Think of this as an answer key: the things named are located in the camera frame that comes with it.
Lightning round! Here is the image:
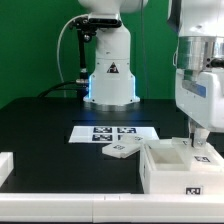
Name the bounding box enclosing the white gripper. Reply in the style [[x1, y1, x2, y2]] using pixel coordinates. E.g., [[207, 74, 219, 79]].
[[175, 69, 224, 148]]

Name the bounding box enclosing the grey camera cable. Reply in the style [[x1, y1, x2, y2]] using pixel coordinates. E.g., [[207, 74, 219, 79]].
[[56, 14, 88, 84]]

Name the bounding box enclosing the white cabinet door panel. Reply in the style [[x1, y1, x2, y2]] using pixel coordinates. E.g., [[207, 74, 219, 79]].
[[171, 138, 224, 172]]

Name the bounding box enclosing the black camera on stand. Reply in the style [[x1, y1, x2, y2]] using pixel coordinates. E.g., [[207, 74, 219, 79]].
[[69, 13, 122, 100]]

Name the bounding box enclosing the white door panel with knob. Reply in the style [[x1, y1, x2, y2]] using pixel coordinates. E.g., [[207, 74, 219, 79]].
[[102, 134, 145, 158]]

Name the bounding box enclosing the black base cable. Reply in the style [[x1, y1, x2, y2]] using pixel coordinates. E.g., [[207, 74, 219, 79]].
[[38, 81, 88, 99]]

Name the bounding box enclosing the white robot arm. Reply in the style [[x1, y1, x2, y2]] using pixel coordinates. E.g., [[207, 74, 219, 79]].
[[78, 0, 224, 146]]

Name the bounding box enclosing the white marker sheet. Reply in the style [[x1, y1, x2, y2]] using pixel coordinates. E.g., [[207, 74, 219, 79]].
[[69, 126, 158, 143]]

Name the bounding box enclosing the white front fence rail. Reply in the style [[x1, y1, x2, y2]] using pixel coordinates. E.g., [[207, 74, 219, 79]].
[[0, 193, 224, 224]]

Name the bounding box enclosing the white cabinet body box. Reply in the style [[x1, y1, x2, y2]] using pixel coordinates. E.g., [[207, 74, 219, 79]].
[[139, 139, 224, 195]]

